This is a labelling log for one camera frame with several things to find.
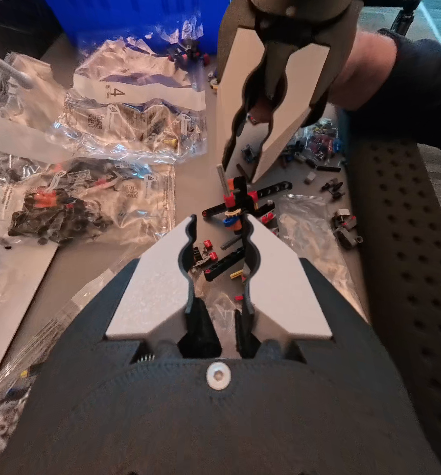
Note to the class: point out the blue plastic bin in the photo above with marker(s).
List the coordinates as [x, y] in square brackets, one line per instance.
[94, 18]

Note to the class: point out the empty clear zip bag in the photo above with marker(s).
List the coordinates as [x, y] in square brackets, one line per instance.
[309, 237]

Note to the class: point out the short black beam red pins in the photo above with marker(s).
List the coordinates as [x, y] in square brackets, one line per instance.
[224, 263]

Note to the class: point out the grey black lego connectors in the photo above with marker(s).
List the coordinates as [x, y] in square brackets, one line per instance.
[346, 230]

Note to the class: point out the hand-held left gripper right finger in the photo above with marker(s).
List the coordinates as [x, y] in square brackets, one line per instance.
[283, 297]

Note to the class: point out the clear bag black orange parts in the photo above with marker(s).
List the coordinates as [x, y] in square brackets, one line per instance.
[57, 215]

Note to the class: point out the black lego pins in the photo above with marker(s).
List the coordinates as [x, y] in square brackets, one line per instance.
[333, 187]

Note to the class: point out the person's right forearm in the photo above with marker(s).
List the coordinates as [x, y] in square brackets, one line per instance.
[420, 92]

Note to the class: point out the clear bag white strip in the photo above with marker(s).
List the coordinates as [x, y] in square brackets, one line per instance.
[20, 137]
[131, 122]

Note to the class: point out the black orange lego assembly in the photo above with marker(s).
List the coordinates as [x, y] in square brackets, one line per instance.
[248, 202]

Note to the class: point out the crumpled clear plastic bag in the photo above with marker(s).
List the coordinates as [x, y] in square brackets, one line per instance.
[131, 55]

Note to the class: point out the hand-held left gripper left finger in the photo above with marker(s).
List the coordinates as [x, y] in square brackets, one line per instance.
[150, 297]

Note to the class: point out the grey lego axle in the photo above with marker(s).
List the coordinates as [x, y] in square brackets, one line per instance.
[222, 178]

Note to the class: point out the small bag red blue parts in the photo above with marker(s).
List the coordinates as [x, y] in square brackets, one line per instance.
[320, 143]

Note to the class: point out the small grey lego brick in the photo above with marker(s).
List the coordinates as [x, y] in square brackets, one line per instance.
[309, 178]

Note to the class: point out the full clear lego parts bag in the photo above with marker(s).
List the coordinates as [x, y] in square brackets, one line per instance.
[5, 426]

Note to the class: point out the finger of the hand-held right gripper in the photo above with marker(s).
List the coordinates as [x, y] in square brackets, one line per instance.
[298, 85]
[235, 74]

